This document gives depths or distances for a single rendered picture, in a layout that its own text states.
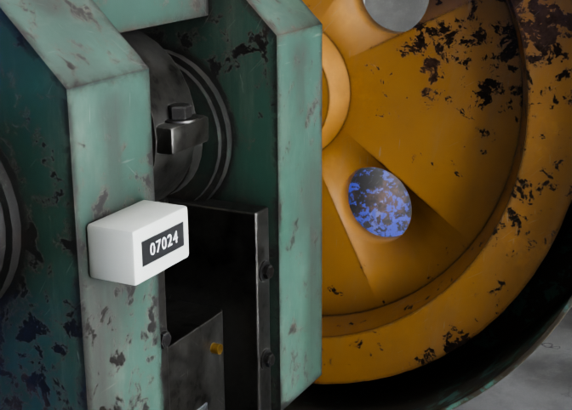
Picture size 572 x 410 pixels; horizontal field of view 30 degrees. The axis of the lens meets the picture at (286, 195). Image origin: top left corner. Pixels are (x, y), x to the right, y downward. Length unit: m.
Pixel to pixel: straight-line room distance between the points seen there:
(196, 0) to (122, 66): 0.22
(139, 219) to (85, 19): 0.15
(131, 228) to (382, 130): 0.55
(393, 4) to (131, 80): 3.63
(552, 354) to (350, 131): 2.69
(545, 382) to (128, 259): 2.99
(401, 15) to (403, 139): 3.16
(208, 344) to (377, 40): 0.41
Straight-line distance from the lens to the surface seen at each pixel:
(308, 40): 1.02
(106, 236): 0.74
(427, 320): 1.23
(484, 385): 1.19
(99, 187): 0.75
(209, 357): 1.02
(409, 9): 4.35
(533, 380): 3.65
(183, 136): 0.89
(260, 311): 1.01
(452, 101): 1.19
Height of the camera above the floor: 1.55
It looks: 16 degrees down
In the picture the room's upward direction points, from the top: 1 degrees counter-clockwise
